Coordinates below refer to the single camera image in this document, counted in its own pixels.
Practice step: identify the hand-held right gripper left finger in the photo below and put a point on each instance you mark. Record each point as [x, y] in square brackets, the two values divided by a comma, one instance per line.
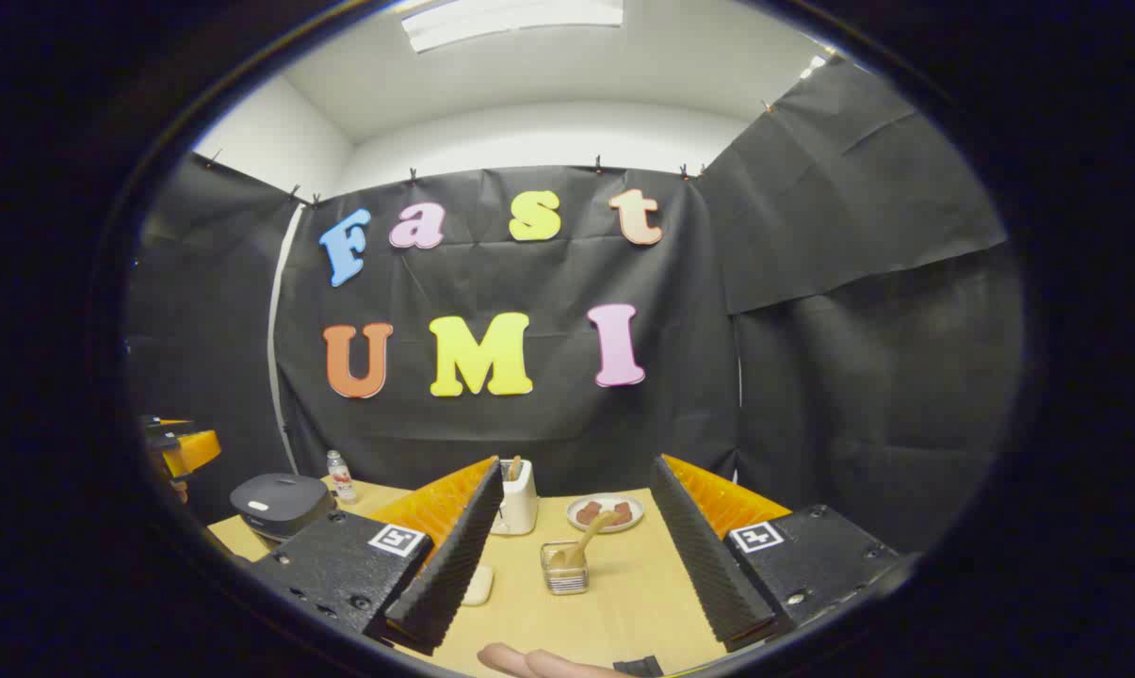
[449, 565]

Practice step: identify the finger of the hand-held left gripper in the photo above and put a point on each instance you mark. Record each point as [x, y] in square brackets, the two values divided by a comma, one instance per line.
[195, 452]

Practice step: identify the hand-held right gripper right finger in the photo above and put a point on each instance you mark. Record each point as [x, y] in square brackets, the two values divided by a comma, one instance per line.
[708, 565]

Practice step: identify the black rice cooker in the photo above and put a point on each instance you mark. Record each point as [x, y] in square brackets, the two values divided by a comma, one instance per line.
[280, 499]

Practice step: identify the clear chopstick holder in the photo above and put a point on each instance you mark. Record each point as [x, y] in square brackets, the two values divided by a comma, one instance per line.
[567, 576]

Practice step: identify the wooden spoon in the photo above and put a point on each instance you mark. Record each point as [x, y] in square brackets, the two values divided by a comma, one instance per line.
[586, 539]

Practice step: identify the white toaster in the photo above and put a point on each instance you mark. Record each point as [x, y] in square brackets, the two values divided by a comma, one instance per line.
[520, 508]

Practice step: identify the brown meat piece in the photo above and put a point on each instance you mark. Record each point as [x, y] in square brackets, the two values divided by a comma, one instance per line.
[588, 513]
[622, 513]

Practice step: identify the white plate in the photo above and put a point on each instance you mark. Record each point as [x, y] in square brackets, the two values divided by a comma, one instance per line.
[605, 525]

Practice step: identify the toast slice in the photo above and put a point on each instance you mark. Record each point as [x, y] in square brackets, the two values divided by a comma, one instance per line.
[514, 468]

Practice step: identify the small clear bottle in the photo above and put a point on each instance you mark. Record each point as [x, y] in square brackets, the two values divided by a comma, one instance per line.
[342, 480]

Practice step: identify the black backdrop cloth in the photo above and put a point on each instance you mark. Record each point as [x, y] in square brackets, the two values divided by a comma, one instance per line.
[548, 414]

